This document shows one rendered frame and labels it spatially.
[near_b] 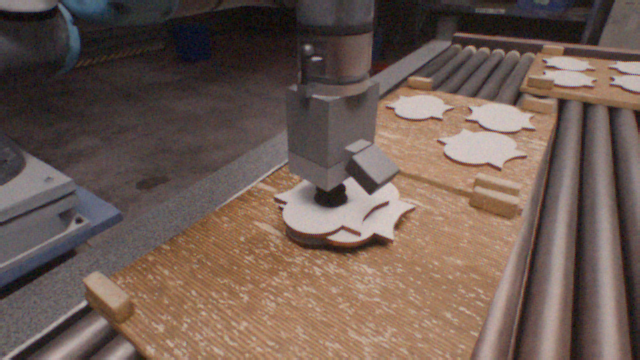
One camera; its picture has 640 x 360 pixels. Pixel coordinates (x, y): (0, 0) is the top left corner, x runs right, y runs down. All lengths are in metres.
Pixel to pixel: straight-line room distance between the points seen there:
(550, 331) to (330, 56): 0.34
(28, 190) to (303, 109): 0.41
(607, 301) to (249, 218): 0.42
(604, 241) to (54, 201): 0.75
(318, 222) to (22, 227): 0.41
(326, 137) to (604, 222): 0.42
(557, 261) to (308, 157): 0.33
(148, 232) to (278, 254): 0.19
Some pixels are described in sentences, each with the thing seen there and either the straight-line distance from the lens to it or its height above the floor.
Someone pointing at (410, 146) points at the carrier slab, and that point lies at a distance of 0.69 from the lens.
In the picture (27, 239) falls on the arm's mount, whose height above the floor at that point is 0.90.
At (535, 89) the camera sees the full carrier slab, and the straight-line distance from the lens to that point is 1.11.
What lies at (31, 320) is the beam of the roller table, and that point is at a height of 0.92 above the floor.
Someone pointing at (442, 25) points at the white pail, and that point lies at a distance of 5.23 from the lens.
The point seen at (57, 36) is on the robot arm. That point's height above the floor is 1.13.
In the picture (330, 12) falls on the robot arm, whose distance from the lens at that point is 0.35.
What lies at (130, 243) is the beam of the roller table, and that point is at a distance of 0.55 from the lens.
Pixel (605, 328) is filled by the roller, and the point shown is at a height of 0.92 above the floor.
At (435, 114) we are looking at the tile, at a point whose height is 0.94.
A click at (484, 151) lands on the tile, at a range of 0.70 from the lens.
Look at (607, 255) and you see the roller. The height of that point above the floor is 0.92.
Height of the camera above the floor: 1.25
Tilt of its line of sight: 32 degrees down
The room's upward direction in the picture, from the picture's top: straight up
